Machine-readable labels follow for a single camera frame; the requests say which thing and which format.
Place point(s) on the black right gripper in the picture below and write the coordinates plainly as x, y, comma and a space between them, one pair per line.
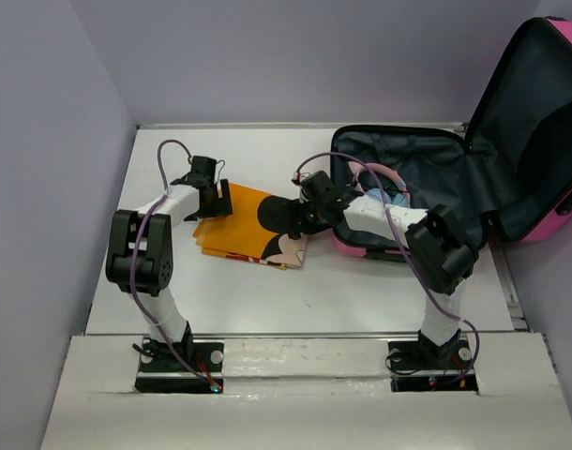
301, 211

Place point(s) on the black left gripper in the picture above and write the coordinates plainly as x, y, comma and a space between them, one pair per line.
220, 207

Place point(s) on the orange cartoon towel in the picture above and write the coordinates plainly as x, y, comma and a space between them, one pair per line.
256, 231

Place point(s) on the pink hard-shell suitcase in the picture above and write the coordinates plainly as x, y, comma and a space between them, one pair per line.
510, 171

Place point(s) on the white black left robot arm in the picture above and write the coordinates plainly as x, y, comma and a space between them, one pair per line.
140, 252

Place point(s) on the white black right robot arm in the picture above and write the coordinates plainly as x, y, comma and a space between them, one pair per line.
432, 241

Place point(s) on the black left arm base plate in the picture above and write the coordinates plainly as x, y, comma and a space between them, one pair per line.
160, 373

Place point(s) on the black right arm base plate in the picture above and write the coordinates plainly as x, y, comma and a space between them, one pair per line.
413, 373

